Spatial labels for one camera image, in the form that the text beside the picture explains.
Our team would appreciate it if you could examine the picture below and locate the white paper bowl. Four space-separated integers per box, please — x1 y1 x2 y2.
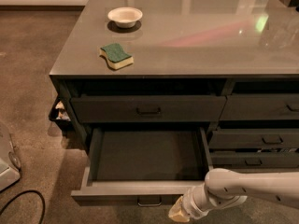
107 7 143 29

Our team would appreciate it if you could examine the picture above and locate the dark drawer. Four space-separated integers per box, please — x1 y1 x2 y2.
221 94 299 121
210 152 299 169
208 129 299 149
71 128 212 207
70 95 226 123

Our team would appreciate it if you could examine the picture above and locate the green yellow sponge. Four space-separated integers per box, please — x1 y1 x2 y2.
98 43 134 70

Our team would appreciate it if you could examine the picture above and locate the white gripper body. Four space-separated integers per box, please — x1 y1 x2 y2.
181 184 218 219

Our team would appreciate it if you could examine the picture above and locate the black bin with clutter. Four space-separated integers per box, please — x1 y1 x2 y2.
49 98 73 132

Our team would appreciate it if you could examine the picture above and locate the black floor cable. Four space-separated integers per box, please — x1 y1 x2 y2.
0 189 47 224

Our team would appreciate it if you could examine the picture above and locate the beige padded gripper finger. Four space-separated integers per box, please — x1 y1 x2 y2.
168 197 190 223

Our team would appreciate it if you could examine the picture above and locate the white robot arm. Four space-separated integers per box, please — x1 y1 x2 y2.
168 168 299 222

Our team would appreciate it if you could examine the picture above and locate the grey white machine base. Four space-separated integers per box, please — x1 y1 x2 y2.
0 122 21 191

